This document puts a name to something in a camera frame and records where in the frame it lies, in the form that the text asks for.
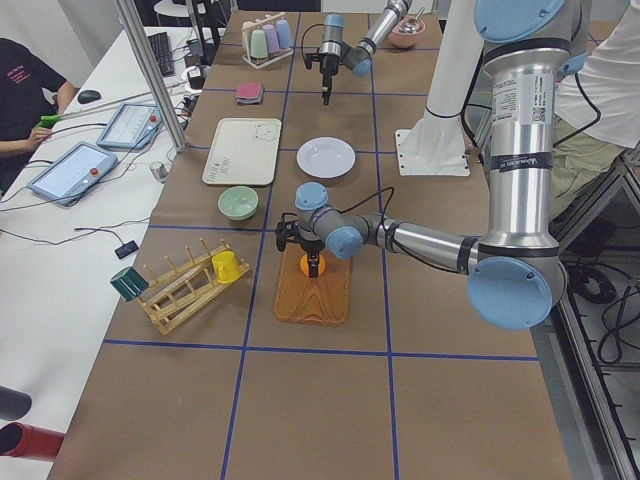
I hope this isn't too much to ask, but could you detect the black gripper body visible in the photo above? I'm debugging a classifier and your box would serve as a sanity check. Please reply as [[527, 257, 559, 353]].
[[320, 53, 339, 76], [300, 237, 325, 256]]

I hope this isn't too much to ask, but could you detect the orange fruit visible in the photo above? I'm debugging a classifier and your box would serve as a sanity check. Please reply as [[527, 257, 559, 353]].
[[299, 254, 326, 278]]

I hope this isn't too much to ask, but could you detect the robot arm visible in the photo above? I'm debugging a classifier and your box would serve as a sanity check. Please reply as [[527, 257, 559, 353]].
[[276, 1, 591, 330], [304, 0, 412, 105]]

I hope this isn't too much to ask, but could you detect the cream bear tray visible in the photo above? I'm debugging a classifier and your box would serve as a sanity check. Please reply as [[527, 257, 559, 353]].
[[202, 118, 282, 186]]

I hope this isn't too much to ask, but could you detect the wooden cutting board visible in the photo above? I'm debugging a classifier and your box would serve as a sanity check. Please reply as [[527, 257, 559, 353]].
[[273, 244, 351, 326]]

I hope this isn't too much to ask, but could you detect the blue tumbler cup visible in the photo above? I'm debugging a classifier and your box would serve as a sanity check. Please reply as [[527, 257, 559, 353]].
[[275, 18, 293, 49]]

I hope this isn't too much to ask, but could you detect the purple tumbler cup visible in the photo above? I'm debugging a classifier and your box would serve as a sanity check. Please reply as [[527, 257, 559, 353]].
[[262, 23, 280, 55]]

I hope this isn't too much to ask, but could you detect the green tumbler cup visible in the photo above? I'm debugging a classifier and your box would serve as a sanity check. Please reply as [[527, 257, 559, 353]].
[[250, 29, 268, 63]]

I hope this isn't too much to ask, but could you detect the pink bowl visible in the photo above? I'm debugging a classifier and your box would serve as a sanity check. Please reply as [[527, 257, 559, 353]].
[[388, 19, 426, 49]]

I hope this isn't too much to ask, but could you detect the white round plate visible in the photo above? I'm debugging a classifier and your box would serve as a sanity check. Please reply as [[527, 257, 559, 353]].
[[296, 137, 356, 179]]

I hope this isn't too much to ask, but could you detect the pink folded cloth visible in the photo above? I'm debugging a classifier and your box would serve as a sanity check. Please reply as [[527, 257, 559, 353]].
[[236, 82, 263, 102]]

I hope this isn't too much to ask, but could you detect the yellow mug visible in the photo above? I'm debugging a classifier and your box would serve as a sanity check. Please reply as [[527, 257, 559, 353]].
[[211, 250, 242, 284]]

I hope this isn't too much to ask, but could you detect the metal scoop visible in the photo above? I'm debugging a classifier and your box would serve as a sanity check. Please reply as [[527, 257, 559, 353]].
[[399, 7, 425, 34]]

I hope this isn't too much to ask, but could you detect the grey folded cloth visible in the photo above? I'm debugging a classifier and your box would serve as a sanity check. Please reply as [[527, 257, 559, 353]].
[[235, 96, 263, 106]]

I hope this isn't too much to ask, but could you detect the green ceramic bowl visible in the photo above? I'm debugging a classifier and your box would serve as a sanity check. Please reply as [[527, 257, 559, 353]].
[[217, 186, 259, 221]]

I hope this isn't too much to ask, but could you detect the wooden drying rack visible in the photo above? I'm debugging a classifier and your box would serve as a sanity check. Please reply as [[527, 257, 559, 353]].
[[136, 238, 251, 335]]

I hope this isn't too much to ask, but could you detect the black keyboard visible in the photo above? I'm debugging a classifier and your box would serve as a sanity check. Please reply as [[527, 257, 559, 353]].
[[147, 32, 175, 77]]

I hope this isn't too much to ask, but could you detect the small metal can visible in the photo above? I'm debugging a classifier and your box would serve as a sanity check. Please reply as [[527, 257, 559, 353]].
[[149, 161, 168, 183]]

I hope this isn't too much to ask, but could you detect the dark green mug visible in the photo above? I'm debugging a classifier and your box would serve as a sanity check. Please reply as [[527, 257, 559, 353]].
[[110, 267, 149, 302]]

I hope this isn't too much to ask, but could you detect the small black puck device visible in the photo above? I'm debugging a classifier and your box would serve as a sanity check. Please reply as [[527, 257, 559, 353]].
[[114, 241, 139, 260]]

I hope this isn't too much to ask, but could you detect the far teach pendant tablet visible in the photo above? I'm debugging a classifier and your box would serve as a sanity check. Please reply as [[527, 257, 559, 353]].
[[96, 103, 162, 151]]

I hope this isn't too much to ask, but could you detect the teach pendant tablet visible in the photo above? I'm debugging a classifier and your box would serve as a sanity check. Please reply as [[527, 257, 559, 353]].
[[27, 142, 118, 206], [96, 103, 162, 151]]

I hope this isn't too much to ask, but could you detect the black computer mouse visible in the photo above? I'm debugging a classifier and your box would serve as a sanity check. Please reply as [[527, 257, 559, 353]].
[[77, 89, 102, 105]]

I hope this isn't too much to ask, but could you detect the near teach pendant tablet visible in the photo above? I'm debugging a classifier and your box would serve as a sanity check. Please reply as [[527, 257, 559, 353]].
[[27, 142, 118, 206]]

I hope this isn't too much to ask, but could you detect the standing person white shirt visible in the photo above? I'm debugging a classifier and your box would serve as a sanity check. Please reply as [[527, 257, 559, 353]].
[[549, 1, 639, 219]]

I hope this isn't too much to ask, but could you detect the seated person black shirt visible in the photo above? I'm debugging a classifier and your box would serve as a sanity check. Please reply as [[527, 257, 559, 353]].
[[1, 38, 77, 193]]

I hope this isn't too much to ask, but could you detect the red cylinder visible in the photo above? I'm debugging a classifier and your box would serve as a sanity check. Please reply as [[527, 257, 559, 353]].
[[1, 422, 65, 461]]

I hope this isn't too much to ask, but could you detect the white wire cup rack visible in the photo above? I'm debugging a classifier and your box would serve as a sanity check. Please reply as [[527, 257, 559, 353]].
[[241, 12, 294, 69]]

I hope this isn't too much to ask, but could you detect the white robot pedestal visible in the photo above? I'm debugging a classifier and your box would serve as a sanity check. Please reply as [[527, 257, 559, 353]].
[[395, 0, 484, 176]]

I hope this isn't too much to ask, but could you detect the aluminium frame post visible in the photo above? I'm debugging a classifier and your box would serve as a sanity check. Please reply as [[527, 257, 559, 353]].
[[114, 0, 187, 152]]

